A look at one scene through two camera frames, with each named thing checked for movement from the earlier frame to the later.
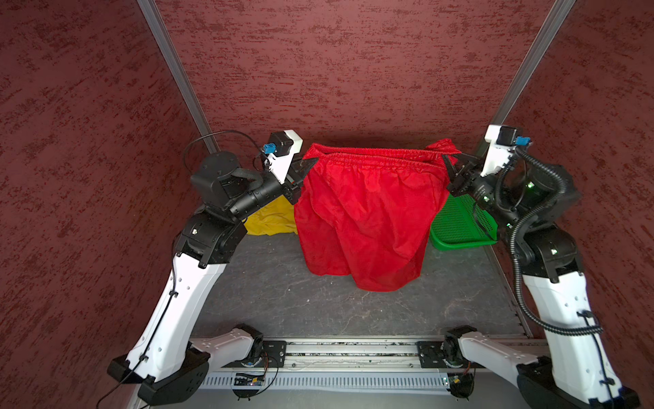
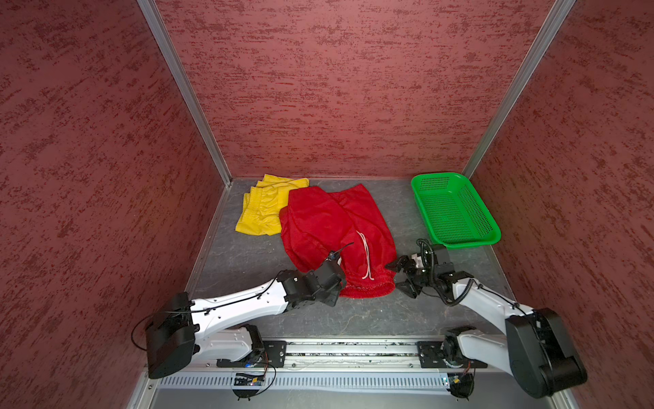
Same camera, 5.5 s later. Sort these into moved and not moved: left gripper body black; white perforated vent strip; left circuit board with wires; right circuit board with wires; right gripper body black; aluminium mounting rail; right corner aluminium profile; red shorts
Moved: left gripper body black; red shorts; right gripper body black
Not moved: right corner aluminium profile; left circuit board with wires; aluminium mounting rail; right circuit board with wires; white perforated vent strip
